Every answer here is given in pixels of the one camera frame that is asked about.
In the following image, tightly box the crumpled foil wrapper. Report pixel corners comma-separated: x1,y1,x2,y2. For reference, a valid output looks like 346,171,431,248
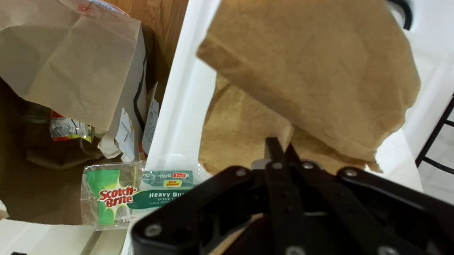
48,112,96,144

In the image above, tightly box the black stove burner grate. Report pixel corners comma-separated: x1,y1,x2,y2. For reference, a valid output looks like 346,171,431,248
414,92,454,176

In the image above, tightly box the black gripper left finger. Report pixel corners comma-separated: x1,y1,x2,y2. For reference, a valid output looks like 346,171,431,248
130,136,306,255

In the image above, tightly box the white tray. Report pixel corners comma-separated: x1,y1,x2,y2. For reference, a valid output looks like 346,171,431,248
120,0,427,255

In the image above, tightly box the white gas stove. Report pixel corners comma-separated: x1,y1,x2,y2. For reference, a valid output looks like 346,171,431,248
373,0,454,204

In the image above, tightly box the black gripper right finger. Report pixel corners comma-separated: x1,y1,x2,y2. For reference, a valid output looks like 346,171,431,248
282,142,454,255

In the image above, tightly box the green Scotch-Brite sponge package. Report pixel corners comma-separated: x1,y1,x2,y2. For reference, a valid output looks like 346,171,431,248
79,161,196,231

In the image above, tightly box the large brown paper bag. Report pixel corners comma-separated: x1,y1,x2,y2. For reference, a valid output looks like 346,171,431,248
0,0,164,225

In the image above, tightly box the small brown paper bag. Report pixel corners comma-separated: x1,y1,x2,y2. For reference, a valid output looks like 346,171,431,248
196,0,423,176

